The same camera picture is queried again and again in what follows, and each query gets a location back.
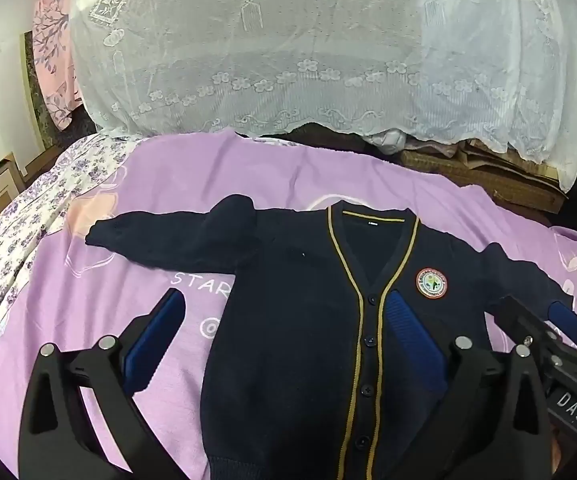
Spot white cloth bundle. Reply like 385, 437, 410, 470
363, 127, 414, 156

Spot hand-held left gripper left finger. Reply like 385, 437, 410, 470
18, 287, 204, 480

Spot pink floral cloth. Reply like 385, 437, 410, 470
32, 0, 86, 131

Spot purple printed blanket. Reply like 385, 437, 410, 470
0, 130, 577, 480

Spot brown woven mats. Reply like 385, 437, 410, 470
401, 137, 569, 211

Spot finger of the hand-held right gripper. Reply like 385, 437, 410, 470
548, 300, 577, 350
488, 295, 564, 356

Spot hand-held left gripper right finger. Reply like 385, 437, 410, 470
385, 287, 554, 480

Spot purple floral bedsheet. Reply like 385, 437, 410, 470
0, 135, 142, 366

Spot white lace cloth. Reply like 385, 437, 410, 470
68, 0, 577, 193

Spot navy knit cardigan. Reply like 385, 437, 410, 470
86, 194, 576, 480

